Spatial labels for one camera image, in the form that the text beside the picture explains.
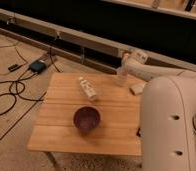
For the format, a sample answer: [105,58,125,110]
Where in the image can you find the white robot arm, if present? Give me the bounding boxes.
[121,50,196,171]

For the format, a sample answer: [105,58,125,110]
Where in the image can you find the white ceramic cup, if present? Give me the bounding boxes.
[117,67,128,86]

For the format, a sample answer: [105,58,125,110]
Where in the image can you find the purple ceramic bowl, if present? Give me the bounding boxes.
[73,106,101,133]

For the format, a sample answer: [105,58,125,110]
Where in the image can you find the beige sponge block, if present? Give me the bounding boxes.
[130,83,145,95]

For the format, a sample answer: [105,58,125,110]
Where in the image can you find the white plastic bottle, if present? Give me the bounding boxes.
[79,77,97,101]

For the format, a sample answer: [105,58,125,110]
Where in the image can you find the red black packet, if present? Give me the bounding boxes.
[136,127,141,137]

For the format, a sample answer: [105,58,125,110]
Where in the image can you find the wooden table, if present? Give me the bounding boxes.
[28,73,141,156]

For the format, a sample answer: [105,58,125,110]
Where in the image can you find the black power adapter box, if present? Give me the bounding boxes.
[29,60,46,73]

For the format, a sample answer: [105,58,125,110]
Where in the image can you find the small black device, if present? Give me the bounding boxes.
[8,64,20,72]

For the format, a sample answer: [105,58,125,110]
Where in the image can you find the black floor cable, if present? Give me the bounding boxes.
[0,34,59,120]

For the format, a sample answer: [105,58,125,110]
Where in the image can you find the long metal rail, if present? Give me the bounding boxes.
[0,5,196,74]

